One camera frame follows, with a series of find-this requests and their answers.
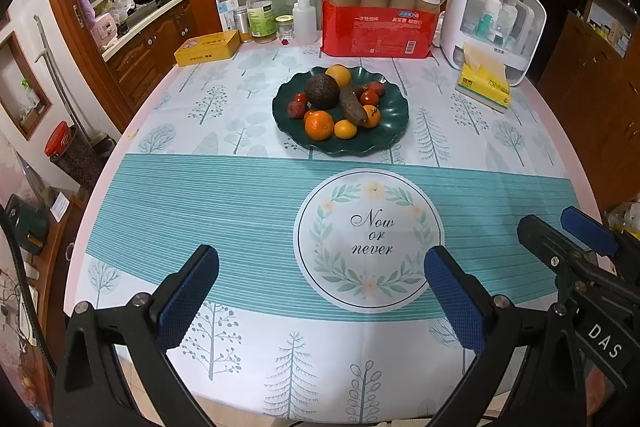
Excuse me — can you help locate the white cosmetic storage box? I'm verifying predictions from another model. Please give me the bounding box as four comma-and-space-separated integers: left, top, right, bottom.
440, 0, 547, 86

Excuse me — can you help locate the dark brown avocado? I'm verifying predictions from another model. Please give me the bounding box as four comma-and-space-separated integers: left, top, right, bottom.
305, 74, 342, 110

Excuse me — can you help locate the wooden kitchen cabinet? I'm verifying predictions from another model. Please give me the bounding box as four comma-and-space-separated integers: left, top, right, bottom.
102, 4, 198, 112

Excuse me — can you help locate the large yellow orange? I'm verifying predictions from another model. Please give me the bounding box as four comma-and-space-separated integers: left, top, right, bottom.
325, 64, 352, 88

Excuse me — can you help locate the red lid trash bin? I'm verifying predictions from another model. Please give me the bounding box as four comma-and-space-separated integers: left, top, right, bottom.
44, 121, 103, 192

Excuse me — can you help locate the small metal can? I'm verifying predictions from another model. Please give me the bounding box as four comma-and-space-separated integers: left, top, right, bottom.
233, 7, 251, 44

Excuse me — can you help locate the dark green scalloped plate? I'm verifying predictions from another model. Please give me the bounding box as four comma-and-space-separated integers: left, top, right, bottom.
271, 66, 410, 158

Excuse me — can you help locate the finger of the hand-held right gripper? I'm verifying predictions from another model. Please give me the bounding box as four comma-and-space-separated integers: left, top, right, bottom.
560, 206, 640, 280
516, 214, 626, 303

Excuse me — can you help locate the white squeeze bottle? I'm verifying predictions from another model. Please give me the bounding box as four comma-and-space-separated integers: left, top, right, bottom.
272, 0, 317, 45

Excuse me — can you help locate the yellow tissue pack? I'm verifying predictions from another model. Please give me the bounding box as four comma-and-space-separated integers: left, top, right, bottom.
456, 43, 513, 114

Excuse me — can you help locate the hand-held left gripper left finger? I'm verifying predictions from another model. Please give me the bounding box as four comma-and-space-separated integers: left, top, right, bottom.
52, 244, 221, 427

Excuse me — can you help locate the wooden wall shelf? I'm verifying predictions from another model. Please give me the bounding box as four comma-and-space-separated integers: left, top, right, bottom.
575, 0, 640, 58

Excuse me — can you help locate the pink kitchen appliance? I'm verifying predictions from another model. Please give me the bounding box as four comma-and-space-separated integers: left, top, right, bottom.
94, 12, 118, 50

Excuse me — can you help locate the dark sweet potato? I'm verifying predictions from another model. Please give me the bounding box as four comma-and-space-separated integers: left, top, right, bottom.
339, 85, 370, 126

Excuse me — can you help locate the bright orange mandarin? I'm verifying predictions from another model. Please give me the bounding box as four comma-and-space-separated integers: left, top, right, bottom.
304, 109, 335, 142

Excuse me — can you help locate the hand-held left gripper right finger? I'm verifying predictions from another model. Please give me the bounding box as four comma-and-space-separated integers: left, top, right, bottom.
424, 246, 593, 427

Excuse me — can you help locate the red paper cup package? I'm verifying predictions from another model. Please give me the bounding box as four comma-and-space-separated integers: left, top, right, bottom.
315, 0, 453, 58

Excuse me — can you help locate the green label glass bottle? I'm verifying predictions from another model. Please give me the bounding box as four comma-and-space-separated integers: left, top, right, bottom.
246, 0, 277, 44

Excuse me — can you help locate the yellow tin box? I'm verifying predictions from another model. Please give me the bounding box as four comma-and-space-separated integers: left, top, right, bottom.
173, 31, 240, 68

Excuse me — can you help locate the blue and white carton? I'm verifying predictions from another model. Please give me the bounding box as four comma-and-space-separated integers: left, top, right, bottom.
216, 0, 240, 32

